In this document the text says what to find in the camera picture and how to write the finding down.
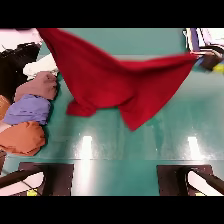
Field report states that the brown garment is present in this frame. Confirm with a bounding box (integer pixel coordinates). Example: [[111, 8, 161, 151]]
[[13, 70, 59, 103]]

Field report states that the red garment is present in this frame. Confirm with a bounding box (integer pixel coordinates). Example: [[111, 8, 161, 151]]
[[35, 28, 202, 132]]

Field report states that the white garment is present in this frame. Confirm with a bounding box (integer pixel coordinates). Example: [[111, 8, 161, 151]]
[[22, 53, 60, 81]]

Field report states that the black garment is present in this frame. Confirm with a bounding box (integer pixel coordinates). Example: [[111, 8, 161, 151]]
[[0, 42, 43, 103]]

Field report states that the tan garment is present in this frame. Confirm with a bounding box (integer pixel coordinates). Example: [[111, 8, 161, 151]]
[[0, 94, 12, 122]]

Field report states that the purple garment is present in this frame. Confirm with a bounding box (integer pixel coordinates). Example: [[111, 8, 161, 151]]
[[2, 93, 52, 127]]

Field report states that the orange garment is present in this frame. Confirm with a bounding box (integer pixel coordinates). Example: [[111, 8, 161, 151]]
[[0, 120, 47, 158]]

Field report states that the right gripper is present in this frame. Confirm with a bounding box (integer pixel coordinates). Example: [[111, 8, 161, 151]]
[[199, 51, 224, 72]]

